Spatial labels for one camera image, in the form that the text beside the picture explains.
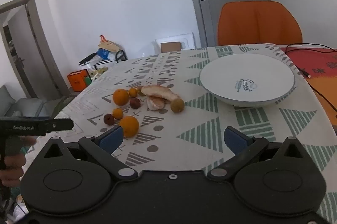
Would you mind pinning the person's left hand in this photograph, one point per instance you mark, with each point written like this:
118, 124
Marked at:
13, 164

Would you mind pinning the small orange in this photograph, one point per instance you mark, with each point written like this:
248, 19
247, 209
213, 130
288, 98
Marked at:
132, 92
117, 113

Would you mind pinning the black metal rack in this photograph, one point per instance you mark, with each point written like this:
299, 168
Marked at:
121, 55

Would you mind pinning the olive green round fruit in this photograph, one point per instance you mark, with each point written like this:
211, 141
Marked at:
177, 105

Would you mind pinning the brown paper bag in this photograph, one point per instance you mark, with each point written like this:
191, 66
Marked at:
106, 45

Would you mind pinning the grey sofa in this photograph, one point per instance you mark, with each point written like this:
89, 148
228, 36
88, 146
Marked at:
25, 107

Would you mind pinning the orange box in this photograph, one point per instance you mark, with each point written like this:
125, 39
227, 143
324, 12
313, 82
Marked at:
77, 80

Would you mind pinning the white board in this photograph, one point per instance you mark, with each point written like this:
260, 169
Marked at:
188, 40

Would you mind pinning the peeled tangerine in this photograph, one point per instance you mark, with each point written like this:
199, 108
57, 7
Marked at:
155, 104

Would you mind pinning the patterned white tablecloth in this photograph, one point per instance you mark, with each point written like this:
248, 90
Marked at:
197, 118

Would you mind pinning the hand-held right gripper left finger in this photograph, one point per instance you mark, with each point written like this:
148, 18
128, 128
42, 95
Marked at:
112, 139

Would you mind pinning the orange chair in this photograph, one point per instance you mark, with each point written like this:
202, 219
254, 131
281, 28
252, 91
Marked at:
250, 24

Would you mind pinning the large orange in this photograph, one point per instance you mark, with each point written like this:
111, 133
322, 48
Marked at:
129, 126
121, 97

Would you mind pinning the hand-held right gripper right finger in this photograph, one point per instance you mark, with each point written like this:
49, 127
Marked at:
235, 140

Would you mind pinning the white ceramic bowl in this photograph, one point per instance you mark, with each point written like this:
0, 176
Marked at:
237, 69

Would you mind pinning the cardboard box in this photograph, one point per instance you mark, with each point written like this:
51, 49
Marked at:
170, 47

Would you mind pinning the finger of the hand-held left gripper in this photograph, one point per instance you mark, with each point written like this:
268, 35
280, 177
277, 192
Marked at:
60, 124

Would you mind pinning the dark red date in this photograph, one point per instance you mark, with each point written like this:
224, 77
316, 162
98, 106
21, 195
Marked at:
108, 119
135, 103

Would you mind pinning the red orange mat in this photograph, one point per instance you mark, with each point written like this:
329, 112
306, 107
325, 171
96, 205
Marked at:
323, 63

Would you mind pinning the grey door frame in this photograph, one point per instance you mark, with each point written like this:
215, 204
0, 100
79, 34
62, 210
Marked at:
39, 37

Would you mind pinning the blue white bag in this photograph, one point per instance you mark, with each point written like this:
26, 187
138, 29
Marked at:
104, 54

